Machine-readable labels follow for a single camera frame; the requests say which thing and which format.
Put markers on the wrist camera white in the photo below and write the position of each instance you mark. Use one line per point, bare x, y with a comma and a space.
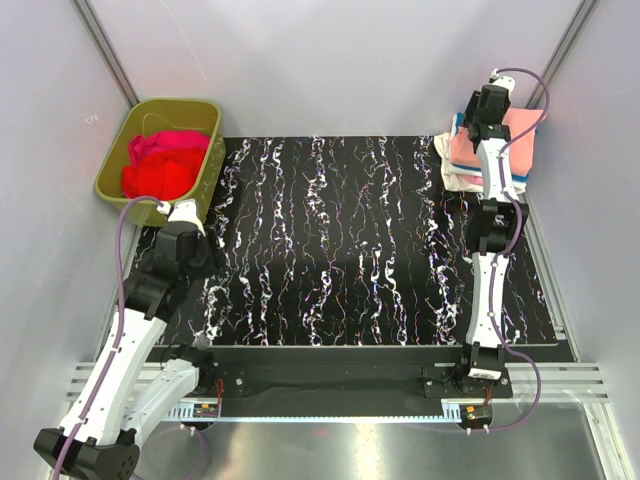
182, 211
500, 80

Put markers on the right small controller board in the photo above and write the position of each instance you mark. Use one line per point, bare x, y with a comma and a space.
477, 414

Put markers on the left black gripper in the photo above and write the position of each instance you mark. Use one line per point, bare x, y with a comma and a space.
203, 244

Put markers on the salmon pink t shirt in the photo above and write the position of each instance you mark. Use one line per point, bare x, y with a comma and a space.
522, 140

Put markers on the white slotted cable duct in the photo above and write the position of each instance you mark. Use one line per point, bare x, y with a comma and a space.
416, 410

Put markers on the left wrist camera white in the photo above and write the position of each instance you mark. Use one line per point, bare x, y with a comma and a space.
182, 211

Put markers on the aluminium frame rail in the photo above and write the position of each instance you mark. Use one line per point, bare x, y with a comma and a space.
558, 381

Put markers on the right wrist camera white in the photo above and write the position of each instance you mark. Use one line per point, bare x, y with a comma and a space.
500, 80

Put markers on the corner aluminium post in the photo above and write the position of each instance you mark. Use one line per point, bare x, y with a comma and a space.
104, 46
569, 39

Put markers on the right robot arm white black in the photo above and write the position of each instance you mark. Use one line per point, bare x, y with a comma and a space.
494, 230

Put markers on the white folded t shirt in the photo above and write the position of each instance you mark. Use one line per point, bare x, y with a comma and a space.
462, 155

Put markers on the black marbled table mat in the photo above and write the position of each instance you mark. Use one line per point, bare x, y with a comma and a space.
333, 241

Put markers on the right corner aluminium post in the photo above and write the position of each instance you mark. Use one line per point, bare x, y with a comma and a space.
569, 39

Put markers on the cream folded t shirt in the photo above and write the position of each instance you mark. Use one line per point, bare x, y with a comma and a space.
449, 172

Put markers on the red t shirt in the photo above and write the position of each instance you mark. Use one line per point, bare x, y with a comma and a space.
165, 176

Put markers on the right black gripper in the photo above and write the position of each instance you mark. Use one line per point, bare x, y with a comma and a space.
470, 109

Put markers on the light pink folded t shirt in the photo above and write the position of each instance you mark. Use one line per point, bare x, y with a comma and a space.
475, 184

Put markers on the magenta t shirt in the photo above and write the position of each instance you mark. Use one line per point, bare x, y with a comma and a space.
142, 146

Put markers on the small controller board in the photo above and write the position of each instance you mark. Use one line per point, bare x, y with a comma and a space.
477, 414
207, 409

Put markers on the left corner aluminium post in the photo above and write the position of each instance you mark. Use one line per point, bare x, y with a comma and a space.
104, 46

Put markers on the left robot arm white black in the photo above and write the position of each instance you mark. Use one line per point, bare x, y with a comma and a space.
102, 435

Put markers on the left small controller board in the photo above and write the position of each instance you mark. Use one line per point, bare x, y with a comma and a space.
207, 409

